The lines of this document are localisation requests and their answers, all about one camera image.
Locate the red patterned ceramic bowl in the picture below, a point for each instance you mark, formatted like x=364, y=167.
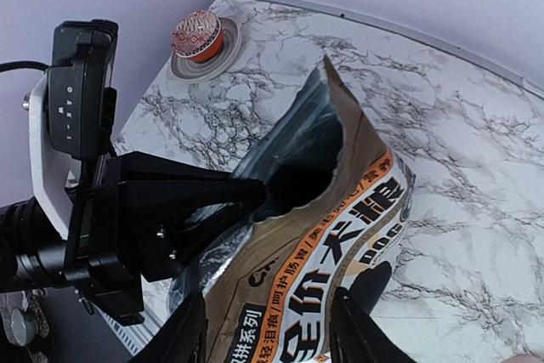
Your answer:
x=198, y=37

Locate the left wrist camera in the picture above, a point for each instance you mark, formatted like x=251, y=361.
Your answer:
x=71, y=113

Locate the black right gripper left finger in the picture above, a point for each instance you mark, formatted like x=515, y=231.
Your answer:
x=182, y=339

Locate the brown white dog food bag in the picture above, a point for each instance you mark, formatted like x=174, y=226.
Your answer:
x=338, y=201

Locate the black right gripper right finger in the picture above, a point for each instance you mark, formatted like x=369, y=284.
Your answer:
x=355, y=337

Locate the front aluminium frame rail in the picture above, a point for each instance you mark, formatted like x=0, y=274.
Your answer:
x=135, y=337

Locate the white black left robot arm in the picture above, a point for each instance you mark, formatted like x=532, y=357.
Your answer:
x=32, y=251

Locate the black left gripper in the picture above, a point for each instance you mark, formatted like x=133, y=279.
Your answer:
x=178, y=211

